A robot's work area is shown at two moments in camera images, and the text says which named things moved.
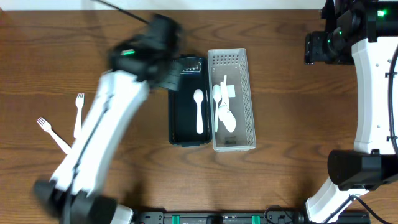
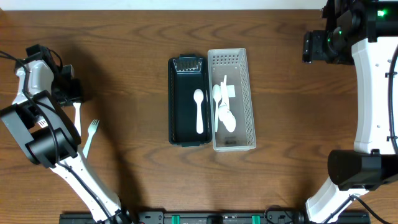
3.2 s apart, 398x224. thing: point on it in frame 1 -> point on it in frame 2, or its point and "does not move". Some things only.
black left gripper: (170, 78) -> (69, 93)
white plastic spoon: (216, 91) does not move
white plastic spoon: (224, 102) does not move
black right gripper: (318, 50) does not move
